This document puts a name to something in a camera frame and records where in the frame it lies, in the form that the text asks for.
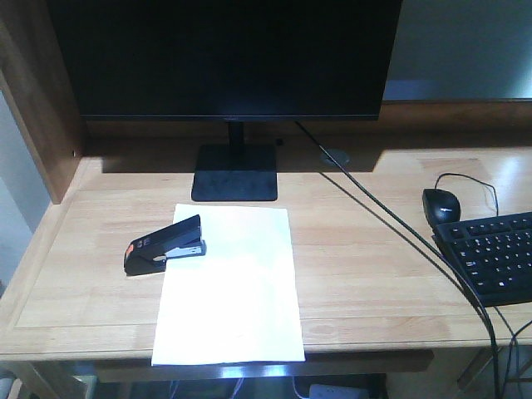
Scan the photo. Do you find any white paper sheet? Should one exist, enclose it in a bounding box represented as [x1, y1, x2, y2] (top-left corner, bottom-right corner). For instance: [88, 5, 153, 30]
[151, 204, 305, 365]

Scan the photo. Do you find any black computer monitor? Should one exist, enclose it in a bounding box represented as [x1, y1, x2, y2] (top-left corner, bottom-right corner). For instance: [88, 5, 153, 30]
[47, 1, 402, 202]

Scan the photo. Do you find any white power strip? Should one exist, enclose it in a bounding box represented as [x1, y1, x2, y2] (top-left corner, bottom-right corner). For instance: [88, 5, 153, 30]
[292, 376, 370, 399]

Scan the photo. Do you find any black orange stapler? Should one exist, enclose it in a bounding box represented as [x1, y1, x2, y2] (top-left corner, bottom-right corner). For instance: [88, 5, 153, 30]
[123, 214, 206, 276]

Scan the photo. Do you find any thin black mouse cable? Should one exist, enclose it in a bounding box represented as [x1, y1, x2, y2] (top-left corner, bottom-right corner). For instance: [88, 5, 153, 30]
[435, 173, 500, 217]

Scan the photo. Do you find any black keyboard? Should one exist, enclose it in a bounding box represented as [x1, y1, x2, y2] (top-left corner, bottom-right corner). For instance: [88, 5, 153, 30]
[433, 212, 531, 307]

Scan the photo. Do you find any black computer mouse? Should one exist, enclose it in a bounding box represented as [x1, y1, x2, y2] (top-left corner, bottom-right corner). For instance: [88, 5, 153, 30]
[421, 188, 461, 228]

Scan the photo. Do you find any wooden desk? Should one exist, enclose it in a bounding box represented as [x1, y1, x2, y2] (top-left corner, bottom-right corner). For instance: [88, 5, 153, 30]
[1, 1, 531, 398]

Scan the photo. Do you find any black monitor cable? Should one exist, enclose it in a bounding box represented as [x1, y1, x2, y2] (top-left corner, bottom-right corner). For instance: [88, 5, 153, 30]
[295, 120, 502, 399]

